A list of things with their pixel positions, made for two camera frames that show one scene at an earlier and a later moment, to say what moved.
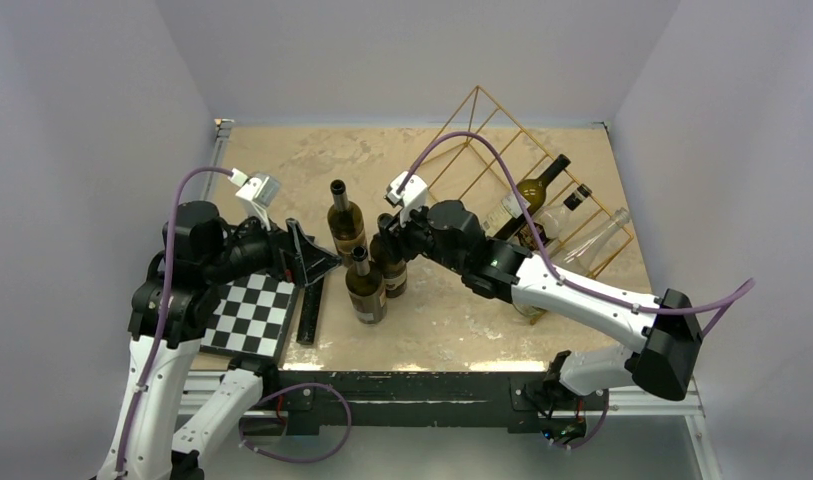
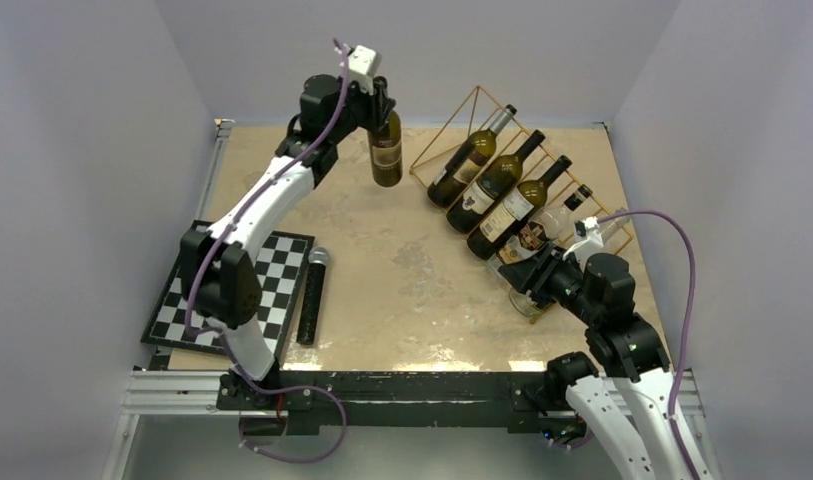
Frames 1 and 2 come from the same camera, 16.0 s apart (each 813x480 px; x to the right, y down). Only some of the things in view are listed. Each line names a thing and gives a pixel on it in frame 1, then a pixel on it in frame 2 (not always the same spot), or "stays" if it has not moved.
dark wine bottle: (509, 211) stays
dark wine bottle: (346, 222) → (386, 151)
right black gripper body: (414, 239) → (560, 280)
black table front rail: (311, 399) stays
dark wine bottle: (366, 290) → (466, 164)
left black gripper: (313, 258) → (378, 106)
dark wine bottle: (392, 266) → (503, 175)
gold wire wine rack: (528, 203) stays
